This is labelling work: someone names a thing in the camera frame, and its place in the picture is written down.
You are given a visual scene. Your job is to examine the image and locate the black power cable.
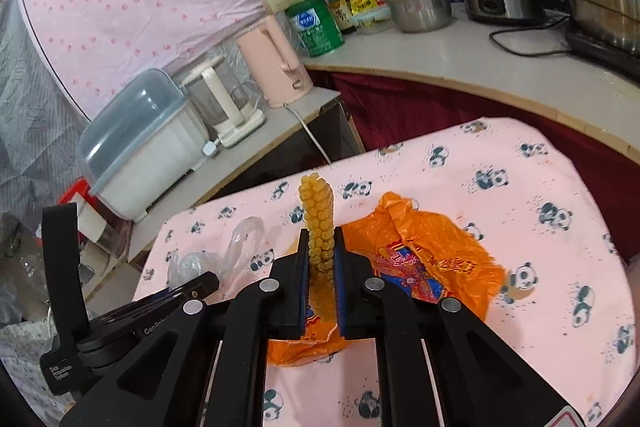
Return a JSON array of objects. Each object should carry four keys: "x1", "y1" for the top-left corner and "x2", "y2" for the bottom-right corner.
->
[{"x1": 488, "y1": 26, "x2": 575, "y2": 58}]

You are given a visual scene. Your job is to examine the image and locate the dark sauce bottle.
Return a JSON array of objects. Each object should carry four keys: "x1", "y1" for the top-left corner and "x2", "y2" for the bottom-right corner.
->
[{"x1": 326, "y1": 0, "x2": 357, "y2": 36}]

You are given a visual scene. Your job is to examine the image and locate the white power cable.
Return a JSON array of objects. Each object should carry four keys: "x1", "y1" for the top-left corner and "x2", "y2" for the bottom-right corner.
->
[{"x1": 283, "y1": 101, "x2": 335, "y2": 166}]

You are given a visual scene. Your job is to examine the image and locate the orange foam net sheet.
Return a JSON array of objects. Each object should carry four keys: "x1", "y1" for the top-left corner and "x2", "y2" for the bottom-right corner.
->
[{"x1": 298, "y1": 173, "x2": 336, "y2": 325}]

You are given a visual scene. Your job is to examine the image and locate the yellow label food container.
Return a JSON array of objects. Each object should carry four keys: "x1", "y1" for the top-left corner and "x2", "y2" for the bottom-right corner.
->
[{"x1": 349, "y1": 0, "x2": 394, "y2": 34}]

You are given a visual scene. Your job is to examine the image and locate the dark red curtain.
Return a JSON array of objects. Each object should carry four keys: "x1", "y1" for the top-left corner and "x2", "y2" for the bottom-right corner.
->
[{"x1": 304, "y1": 69, "x2": 640, "y2": 155}]

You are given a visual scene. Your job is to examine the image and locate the pink electric kettle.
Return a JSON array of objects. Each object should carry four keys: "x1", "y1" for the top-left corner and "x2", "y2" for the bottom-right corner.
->
[{"x1": 234, "y1": 14, "x2": 315, "y2": 110}]

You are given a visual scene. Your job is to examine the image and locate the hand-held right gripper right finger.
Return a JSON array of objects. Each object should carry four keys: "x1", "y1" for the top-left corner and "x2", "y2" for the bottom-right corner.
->
[{"x1": 335, "y1": 226, "x2": 587, "y2": 427}]

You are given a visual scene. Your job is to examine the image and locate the white box with clear lid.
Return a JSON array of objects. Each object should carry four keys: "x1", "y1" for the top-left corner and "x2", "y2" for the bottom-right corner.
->
[{"x1": 76, "y1": 67, "x2": 212, "y2": 223}]

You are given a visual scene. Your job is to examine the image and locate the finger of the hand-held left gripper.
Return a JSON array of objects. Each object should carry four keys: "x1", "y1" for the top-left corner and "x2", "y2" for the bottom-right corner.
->
[{"x1": 131, "y1": 271, "x2": 222, "y2": 310}]

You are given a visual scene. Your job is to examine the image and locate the wooden side cabinet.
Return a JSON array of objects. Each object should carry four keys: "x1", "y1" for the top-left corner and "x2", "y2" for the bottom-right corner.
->
[{"x1": 80, "y1": 86, "x2": 367, "y2": 303}]

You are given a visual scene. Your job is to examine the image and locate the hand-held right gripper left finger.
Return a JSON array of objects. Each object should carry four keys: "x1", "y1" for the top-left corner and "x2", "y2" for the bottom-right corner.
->
[{"x1": 60, "y1": 228, "x2": 310, "y2": 427}]

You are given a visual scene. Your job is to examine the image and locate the white glass kettle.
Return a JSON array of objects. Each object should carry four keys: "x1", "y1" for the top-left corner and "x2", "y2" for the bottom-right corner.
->
[{"x1": 179, "y1": 54, "x2": 267, "y2": 150}]

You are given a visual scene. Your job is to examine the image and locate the black induction cooker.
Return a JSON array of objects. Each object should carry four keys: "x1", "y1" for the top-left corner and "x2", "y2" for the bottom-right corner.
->
[{"x1": 565, "y1": 29, "x2": 640, "y2": 80}]

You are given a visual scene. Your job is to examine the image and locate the orange plastic bag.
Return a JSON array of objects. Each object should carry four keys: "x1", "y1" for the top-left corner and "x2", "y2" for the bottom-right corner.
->
[{"x1": 266, "y1": 191, "x2": 507, "y2": 367}]

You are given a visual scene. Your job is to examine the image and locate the clear crumpled plastic bag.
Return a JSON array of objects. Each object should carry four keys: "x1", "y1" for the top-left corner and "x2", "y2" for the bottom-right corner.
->
[{"x1": 166, "y1": 216, "x2": 275, "y2": 300}]

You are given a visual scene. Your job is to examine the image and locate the pink panda tablecloth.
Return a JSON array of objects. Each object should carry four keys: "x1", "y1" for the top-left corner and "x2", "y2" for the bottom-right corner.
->
[{"x1": 127, "y1": 117, "x2": 632, "y2": 427}]

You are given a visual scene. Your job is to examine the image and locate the red tray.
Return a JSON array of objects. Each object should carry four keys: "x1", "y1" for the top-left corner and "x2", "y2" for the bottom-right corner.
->
[{"x1": 59, "y1": 176, "x2": 97, "y2": 219}]

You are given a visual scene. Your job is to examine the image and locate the small steel pot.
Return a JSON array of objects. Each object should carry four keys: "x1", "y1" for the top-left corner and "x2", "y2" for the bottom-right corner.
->
[{"x1": 385, "y1": 0, "x2": 454, "y2": 34}]

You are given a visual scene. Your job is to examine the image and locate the green tin can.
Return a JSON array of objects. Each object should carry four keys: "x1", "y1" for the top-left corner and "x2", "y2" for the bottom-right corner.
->
[{"x1": 285, "y1": 0, "x2": 347, "y2": 58}]

